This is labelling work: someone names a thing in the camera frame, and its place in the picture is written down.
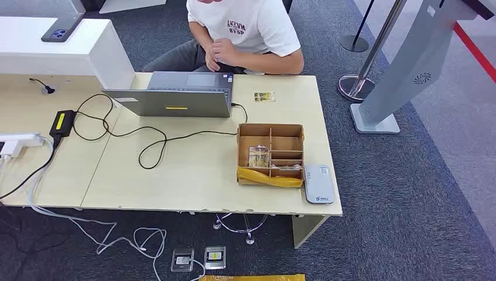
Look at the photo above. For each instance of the red floor tape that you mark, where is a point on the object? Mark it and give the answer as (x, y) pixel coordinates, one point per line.
(476, 52)

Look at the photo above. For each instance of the white board panel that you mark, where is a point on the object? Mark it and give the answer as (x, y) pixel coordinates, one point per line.
(131, 5)

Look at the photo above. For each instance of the white counter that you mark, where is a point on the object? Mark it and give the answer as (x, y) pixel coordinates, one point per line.
(58, 54)

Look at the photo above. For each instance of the white power strip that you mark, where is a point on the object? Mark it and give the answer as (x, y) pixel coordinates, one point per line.
(21, 139)

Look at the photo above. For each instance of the chrome stanchion post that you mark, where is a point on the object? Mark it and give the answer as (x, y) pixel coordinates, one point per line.
(356, 88)

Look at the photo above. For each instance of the person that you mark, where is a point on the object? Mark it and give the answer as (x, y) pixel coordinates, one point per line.
(248, 23)

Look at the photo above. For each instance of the dark smartphone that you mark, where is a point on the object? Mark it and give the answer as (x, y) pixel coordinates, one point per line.
(62, 33)

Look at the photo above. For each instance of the person's right forearm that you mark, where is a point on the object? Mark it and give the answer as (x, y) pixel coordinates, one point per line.
(199, 35)

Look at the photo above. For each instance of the black power brick yellow label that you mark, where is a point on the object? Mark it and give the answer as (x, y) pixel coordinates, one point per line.
(62, 123)

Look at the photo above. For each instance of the grey kiosk stand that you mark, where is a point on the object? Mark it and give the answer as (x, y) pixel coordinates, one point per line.
(410, 62)

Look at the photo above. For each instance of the room key card in sleeve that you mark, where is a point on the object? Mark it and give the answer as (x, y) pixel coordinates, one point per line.
(259, 157)

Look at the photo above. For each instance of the floor socket with plug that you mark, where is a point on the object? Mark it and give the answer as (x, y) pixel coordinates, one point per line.
(182, 260)

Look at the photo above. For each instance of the gold ID card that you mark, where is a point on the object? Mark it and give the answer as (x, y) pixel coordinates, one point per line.
(264, 97)

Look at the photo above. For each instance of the floor socket yellow label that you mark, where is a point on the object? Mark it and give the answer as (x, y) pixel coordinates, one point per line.
(215, 257)

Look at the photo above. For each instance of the divided cardboard box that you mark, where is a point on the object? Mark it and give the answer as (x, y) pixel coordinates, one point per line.
(285, 141)

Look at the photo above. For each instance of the yellow floor tape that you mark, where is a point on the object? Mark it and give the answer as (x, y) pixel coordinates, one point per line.
(252, 277)

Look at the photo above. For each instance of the chrome stool base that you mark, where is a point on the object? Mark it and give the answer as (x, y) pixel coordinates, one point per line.
(249, 239)

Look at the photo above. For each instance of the person's left hand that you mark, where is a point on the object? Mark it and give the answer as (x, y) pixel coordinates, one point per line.
(224, 51)

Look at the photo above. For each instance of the person's left forearm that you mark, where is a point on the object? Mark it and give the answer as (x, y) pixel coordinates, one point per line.
(271, 64)

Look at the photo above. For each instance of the grey partition panel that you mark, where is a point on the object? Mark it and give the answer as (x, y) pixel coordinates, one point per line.
(38, 7)

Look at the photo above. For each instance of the light wood desk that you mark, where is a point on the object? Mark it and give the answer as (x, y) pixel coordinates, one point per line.
(193, 182)

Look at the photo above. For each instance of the grey laptop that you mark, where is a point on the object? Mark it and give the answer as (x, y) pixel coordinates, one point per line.
(174, 102)

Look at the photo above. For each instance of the yellow tape on box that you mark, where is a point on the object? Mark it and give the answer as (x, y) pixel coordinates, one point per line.
(267, 180)

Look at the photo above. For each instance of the room key card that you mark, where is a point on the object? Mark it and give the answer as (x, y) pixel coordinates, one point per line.
(288, 167)
(259, 157)

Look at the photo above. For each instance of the white card reader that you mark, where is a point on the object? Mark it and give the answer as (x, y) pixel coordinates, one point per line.
(318, 184)

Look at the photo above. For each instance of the white plug adapter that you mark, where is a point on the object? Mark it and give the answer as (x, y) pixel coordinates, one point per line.
(11, 149)

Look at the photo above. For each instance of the black stanchion post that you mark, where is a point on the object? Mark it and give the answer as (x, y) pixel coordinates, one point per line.
(353, 43)

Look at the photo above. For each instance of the person's right hand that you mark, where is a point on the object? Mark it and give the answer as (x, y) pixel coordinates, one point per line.
(211, 62)

